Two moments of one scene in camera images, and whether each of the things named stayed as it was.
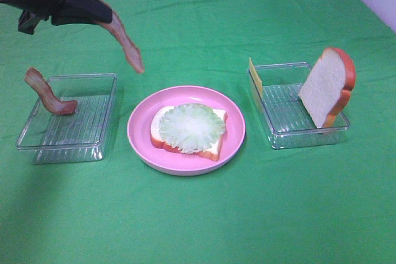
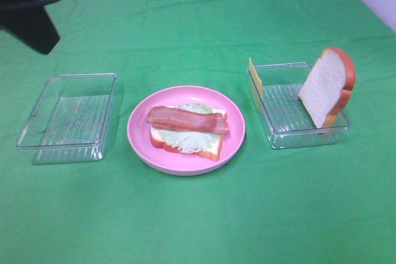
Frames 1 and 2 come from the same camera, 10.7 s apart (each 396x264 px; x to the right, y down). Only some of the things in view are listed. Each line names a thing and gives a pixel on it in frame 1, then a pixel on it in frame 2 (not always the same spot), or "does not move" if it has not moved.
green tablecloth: x=332 y=204 does not move
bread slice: x=328 y=90 does not move
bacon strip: x=117 y=28 -> x=222 y=127
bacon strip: x=38 y=82 -> x=180 y=119
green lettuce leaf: x=190 y=127 does not move
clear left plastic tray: x=80 y=136 does not move
